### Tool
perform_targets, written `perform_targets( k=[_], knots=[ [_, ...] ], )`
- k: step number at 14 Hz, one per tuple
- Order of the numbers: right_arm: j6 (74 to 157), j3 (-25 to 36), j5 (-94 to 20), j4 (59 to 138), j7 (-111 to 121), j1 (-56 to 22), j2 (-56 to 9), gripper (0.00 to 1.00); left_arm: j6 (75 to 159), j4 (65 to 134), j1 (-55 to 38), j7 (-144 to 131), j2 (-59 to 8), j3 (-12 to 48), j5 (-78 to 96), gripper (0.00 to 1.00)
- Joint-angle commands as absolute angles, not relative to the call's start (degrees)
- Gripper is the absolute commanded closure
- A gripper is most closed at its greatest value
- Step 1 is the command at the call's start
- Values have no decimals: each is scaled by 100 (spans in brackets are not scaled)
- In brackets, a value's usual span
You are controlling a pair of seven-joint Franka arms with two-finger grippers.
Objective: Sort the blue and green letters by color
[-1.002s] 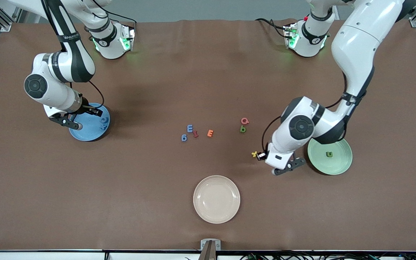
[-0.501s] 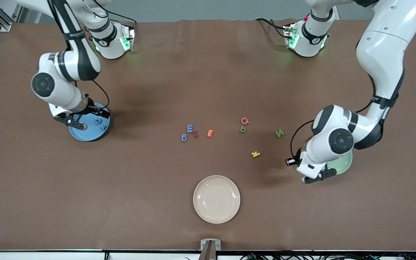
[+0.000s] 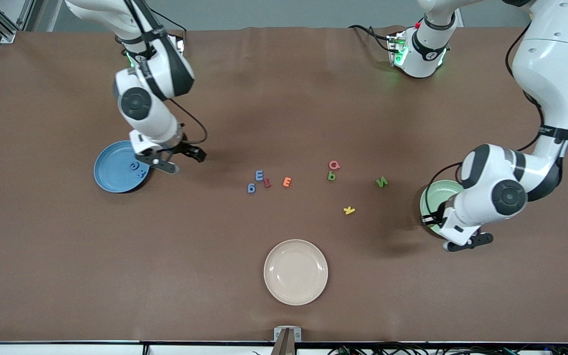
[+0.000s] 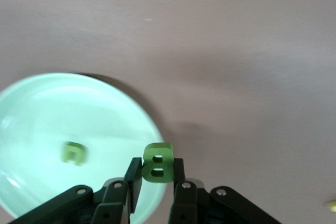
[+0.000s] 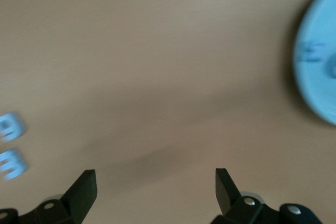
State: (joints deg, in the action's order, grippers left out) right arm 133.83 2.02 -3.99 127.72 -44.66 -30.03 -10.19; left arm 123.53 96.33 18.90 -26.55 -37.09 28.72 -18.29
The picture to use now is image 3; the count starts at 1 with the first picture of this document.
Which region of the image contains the white table edge rail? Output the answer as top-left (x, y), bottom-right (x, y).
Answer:
top-left (0, 341), bottom-right (568, 355)

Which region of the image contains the black cable bundle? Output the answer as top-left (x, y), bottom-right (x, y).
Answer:
top-left (328, 342), bottom-right (568, 355)

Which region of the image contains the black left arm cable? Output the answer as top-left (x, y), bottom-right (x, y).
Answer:
top-left (422, 15), bottom-right (568, 215)

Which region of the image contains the brown table cover sheet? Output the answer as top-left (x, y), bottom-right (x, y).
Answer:
top-left (0, 26), bottom-right (568, 344)

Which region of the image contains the cream plate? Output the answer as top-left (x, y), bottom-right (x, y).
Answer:
top-left (263, 239), bottom-right (329, 306)

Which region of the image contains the blue plate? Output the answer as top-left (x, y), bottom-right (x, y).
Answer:
top-left (93, 141), bottom-right (151, 194)

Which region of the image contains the green plate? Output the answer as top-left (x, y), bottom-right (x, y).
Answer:
top-left (420, 180), bottom-right (464, 235)

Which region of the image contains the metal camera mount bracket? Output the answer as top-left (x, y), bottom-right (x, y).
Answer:
top-left (274, 326), bottom-right (302, 355)

